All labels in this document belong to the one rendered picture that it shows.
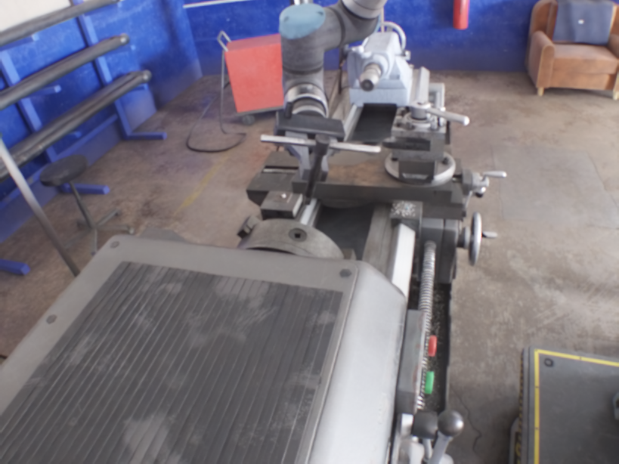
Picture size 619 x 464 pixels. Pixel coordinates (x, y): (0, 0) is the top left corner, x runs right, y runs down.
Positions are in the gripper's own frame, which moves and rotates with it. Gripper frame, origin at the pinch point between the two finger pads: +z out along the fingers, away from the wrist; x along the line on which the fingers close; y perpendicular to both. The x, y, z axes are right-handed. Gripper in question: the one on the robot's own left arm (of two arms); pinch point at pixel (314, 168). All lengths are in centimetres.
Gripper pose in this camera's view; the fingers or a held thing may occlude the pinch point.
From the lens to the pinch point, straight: 70.7
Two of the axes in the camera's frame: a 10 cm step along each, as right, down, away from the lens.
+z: 0.8, 7.2, -6.8
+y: 2.1, -6.8, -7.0
